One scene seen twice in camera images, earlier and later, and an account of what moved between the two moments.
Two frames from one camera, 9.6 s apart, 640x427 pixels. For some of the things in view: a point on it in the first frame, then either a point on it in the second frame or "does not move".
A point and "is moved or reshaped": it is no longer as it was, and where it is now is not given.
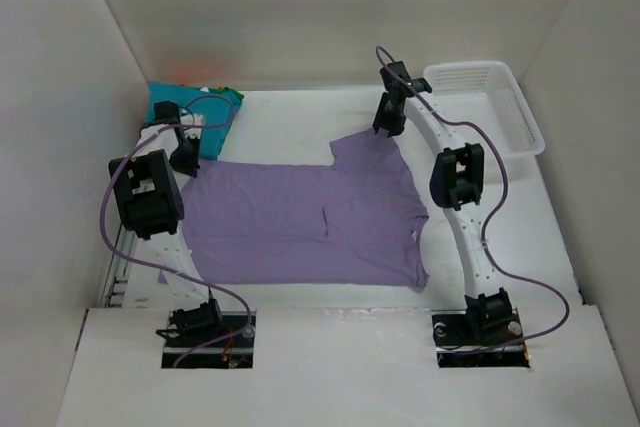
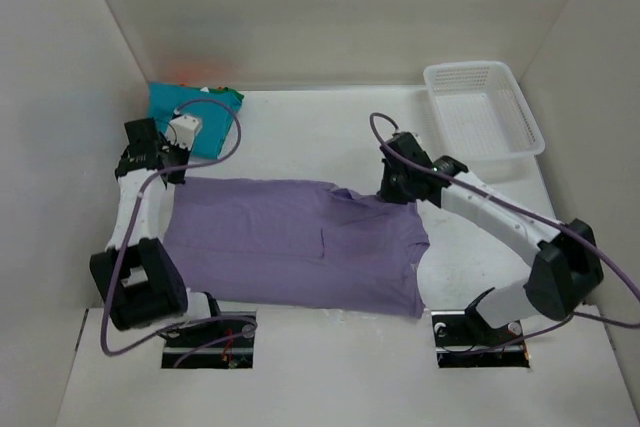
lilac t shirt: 356,220 is moved or reshaped
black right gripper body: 389,119 -> 394,188
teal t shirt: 218,109 does not move
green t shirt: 226,90 does not move
